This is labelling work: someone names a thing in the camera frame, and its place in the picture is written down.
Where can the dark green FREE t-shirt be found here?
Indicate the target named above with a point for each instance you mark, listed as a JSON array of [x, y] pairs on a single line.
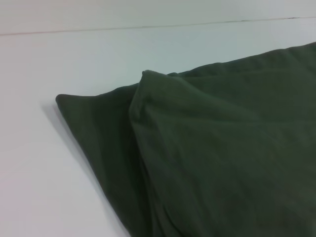
[[209, 148]]

